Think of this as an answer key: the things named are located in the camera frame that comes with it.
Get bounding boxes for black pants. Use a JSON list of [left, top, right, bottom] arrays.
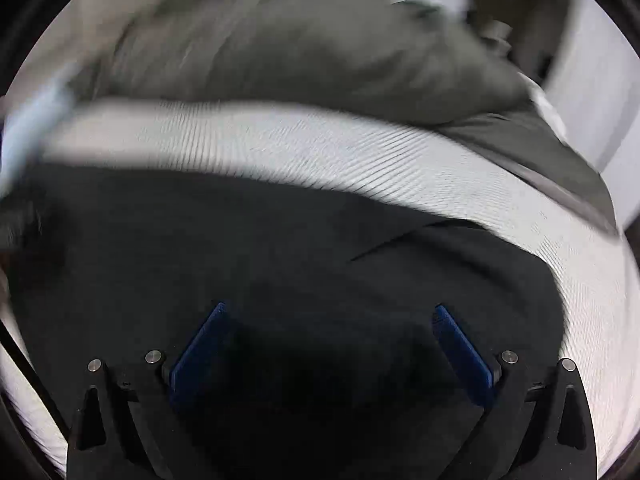
[[10, 162, 568, 480]]

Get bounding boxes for black cable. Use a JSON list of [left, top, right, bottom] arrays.
[[0, 330, 68, 438]]

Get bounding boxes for white honeycomb mattress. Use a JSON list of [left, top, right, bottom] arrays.
[[0, 97, 640, 476]]

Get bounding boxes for dark bedside furniture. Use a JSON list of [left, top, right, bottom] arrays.
[[472, 0, 576, 81]]

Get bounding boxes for white pillow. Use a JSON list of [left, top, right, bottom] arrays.
[[527, 80, 571, 146]]

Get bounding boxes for grey duvet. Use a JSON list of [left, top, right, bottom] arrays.
[[75, 0, 618, 233]]

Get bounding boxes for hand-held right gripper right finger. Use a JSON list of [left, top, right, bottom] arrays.
[[432, 304, 598, 480]]

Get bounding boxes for light blue bolster pillow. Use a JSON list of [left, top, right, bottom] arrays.
[[0, 80, 76, 191]]

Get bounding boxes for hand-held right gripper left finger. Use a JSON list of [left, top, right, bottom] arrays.
[[67, 302, 231, 480]]

